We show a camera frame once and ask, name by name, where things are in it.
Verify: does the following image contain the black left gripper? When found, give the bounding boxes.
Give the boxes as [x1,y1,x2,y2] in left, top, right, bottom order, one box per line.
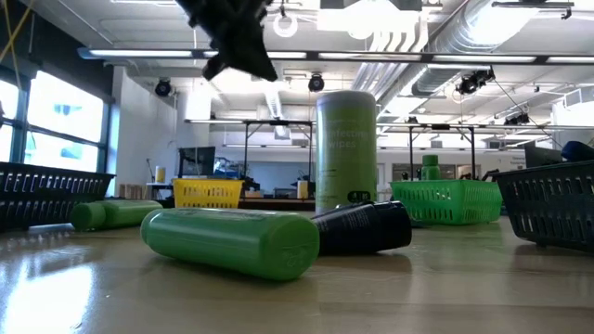
[175,0,278,83]

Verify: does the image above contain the navy blue toiletry tube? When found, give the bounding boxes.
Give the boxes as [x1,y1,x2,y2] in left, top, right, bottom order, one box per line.
[310,199,413,257]

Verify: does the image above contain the round black ceiling spotlight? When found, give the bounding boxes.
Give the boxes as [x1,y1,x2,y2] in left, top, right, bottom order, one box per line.
[307,72,326,93]
[154,77,174,98]

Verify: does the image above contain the black computer monitor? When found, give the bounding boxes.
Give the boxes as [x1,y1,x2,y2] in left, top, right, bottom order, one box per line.
[523,141,563,169]
[177,146,217,178]

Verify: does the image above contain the yellow plastic basket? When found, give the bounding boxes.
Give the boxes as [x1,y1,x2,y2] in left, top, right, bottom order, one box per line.
[172,178,245,210]

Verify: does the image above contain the green disinfecting wipes canister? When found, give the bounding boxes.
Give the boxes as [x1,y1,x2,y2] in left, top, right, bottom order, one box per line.
[315,90,378,215]

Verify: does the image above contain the brown cardboard boxes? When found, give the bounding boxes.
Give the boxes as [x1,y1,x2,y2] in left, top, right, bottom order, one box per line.
[118,183,150,200]

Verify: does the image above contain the black plastic basket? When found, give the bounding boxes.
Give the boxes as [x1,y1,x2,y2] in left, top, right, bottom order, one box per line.
[490,160,594,254]
[0,161,116,232]

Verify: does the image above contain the black ceiling spotlight cluster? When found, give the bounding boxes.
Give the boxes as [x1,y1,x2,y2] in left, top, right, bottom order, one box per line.
[455,67,497,96]
[503,112,531,127]

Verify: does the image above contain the green plastic basket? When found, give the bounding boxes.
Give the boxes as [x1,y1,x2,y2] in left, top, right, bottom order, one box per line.
[388,179,504,227]

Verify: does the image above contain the white hanging ring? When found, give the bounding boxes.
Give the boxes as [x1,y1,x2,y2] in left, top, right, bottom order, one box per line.
[272,11,300,40]

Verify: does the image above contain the black workstation frame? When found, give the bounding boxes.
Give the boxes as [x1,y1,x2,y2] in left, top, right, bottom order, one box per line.
[240,119,316,185]
[407,122,478,182]

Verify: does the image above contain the silver ceiling air duct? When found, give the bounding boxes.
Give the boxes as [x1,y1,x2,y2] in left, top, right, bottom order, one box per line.
[352,0,539,110]

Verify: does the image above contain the yellow hanging cable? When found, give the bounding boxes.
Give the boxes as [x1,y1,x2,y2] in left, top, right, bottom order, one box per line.
[0,0,36,64]

